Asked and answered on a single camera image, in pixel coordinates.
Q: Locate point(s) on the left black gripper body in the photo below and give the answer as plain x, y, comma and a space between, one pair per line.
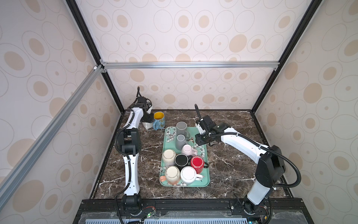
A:
147, 117

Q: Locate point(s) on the left diagonal aluminium bar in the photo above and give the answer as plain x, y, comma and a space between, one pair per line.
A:
27, 162

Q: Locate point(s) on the right black frame post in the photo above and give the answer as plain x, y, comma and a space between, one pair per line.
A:
299, 31

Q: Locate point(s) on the mint green floral tray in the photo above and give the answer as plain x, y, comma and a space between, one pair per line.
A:
169, 141

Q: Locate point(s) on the black frame post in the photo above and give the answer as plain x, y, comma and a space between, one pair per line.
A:
299, 31
75, 11

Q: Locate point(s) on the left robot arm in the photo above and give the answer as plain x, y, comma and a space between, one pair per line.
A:
128, 144

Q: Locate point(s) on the cream beige mug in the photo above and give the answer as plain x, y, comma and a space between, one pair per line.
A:
168, 157

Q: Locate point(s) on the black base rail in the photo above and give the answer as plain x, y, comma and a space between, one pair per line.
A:
192, 211

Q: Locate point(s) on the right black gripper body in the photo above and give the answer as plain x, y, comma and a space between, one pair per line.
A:
203, 138

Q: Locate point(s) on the large white mug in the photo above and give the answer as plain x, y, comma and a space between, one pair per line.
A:
188, 175

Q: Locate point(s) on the tall dark grey mug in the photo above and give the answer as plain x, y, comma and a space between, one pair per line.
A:
181, 129

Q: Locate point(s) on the white mug red inside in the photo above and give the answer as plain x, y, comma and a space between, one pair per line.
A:
147, 125

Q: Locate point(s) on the blue butterfly mug yellow inside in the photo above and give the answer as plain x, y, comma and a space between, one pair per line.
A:
159, 121

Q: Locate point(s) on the cream mug orange handle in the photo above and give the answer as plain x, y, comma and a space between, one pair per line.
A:
172, 176

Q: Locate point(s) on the pale pink mug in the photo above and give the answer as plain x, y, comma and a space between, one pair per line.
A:
188, 150

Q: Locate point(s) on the horizontal aluminium frame bar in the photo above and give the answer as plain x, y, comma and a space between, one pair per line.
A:
190, 65

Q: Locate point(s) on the black mug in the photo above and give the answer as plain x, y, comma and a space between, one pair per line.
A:
181, 160

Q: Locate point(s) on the small light grey mug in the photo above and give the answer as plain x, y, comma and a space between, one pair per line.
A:
180, 142

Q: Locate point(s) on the left black frame post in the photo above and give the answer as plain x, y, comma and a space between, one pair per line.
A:
75, 11

